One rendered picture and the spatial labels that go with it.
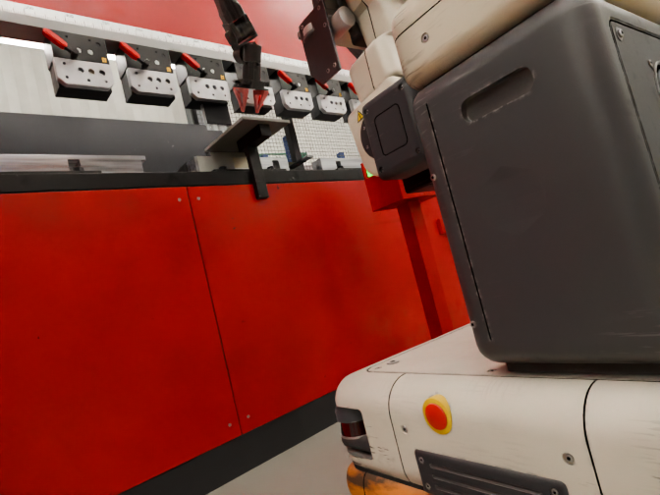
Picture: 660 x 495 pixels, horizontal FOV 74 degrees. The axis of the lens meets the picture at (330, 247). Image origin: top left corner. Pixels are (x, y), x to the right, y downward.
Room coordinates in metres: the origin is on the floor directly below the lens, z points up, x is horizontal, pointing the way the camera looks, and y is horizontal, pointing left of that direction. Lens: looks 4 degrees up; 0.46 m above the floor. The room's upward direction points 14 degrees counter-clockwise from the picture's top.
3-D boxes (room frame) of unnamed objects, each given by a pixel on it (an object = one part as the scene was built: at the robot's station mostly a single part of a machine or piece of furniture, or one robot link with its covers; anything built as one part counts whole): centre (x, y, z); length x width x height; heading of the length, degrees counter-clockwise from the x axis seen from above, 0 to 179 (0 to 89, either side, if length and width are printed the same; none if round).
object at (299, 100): (1.80, 0.01, 1.26); 0.15 x 0.09 x 0.17; 133
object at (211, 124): (1.55, 0.28, 1.13); 0.10 x 0.02 x 0.10; 133
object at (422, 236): (1.55, -0.31, 0.39); 0.06 x 0.06 x 0.54; 35
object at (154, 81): (1.40, 0.45, 1.26); 0.15 x 0.09 x 0.17; 133
